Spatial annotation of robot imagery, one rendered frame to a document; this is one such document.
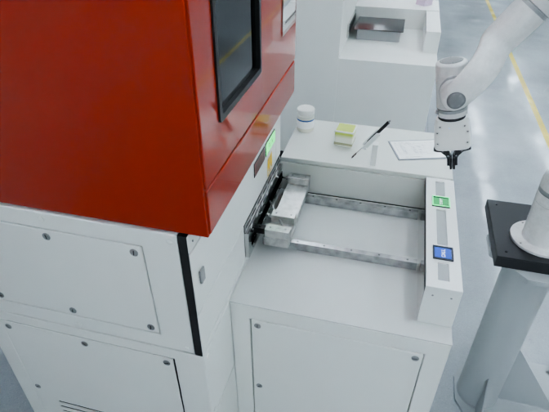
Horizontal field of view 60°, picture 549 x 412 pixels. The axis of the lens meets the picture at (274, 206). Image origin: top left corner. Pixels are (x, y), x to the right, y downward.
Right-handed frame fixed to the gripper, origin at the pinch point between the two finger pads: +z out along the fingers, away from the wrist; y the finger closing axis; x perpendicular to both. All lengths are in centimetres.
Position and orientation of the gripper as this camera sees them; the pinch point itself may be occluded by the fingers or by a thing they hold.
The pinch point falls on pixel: (452, 161)
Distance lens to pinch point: 156.7
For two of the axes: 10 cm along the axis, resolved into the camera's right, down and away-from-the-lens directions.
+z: 2.0, 8.2, 5.3
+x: 2.5, -5.7, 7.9
